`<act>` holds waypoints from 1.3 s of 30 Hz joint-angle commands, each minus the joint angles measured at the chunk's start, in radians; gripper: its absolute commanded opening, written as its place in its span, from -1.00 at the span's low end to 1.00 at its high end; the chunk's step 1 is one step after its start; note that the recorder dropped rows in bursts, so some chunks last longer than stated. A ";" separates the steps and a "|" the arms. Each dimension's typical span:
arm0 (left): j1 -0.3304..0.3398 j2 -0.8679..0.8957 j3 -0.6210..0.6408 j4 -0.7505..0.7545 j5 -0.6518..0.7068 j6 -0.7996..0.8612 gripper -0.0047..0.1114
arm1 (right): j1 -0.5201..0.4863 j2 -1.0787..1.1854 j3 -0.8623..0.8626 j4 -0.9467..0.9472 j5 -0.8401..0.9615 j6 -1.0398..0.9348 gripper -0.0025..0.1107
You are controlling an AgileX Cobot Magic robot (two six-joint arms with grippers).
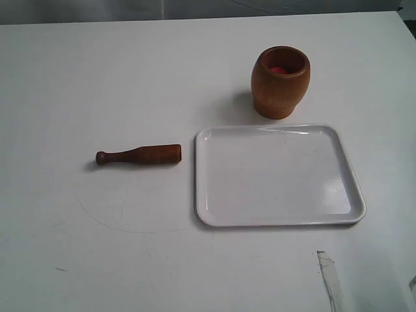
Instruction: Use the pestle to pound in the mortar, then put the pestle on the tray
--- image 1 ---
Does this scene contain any clear tape strip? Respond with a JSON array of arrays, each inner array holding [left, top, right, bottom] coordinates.
[[317, 251, 346, 312]]

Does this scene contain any brown wooden pestle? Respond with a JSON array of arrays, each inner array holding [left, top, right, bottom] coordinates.
[[96, 144, 182, 166]]

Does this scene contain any white rectangular plastic tray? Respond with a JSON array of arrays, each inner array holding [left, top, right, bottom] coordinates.
[[195, 125, 367, 228]]

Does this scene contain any red object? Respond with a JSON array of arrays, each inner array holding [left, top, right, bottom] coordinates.
[[270, 66, 287, 74]]

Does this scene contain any brown wooden mortar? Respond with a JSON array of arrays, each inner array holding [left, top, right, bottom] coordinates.
[[251, 45, 311, 120]]

